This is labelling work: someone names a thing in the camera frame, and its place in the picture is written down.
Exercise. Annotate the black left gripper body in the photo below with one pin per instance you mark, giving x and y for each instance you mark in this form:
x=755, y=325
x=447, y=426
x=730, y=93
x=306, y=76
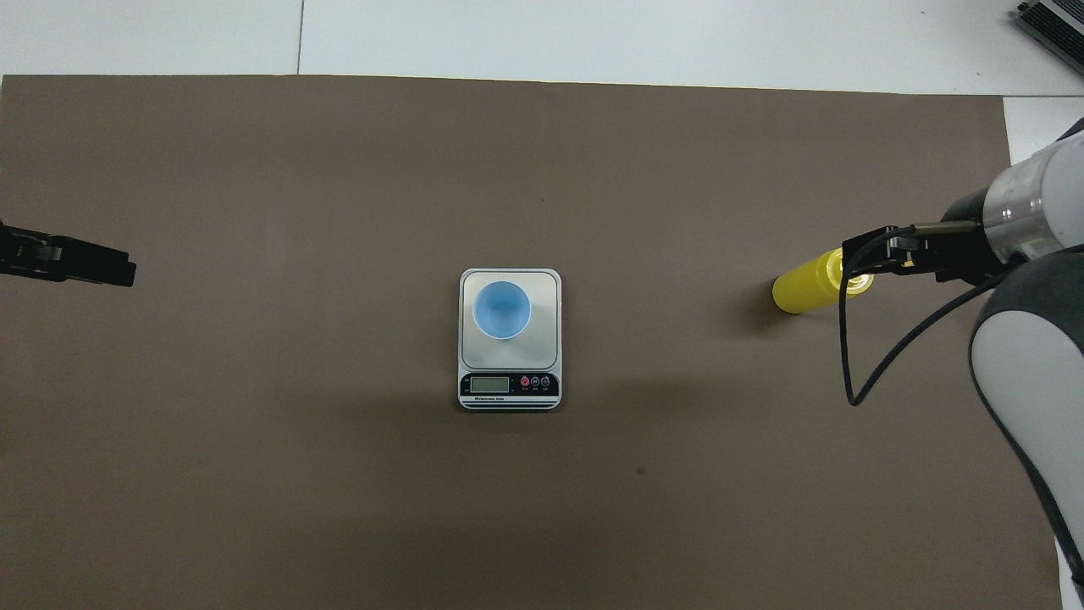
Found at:
x=19, y=252

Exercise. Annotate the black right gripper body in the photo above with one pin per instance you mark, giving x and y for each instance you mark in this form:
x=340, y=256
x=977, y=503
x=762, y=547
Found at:
x=970, y=254

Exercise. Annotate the yellow squeeze bottle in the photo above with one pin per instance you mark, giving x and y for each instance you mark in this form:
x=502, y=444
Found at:
x=804, y=290

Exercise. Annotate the light blue plastic cup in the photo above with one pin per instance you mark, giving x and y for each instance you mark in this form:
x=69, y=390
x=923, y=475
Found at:
x=501, y=312

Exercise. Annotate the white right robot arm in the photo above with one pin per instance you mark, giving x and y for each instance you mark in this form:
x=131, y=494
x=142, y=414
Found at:
x=1033, y=373

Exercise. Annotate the silver digital kitchen scale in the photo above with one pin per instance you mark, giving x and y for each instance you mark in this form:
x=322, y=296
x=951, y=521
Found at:
x=546, y=356

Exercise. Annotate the grey ribbed metal device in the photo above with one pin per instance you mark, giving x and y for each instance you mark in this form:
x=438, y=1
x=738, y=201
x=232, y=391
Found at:
x=1059, y=25

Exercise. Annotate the brown table mat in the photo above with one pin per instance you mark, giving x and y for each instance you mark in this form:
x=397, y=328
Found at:
x=254, y=466

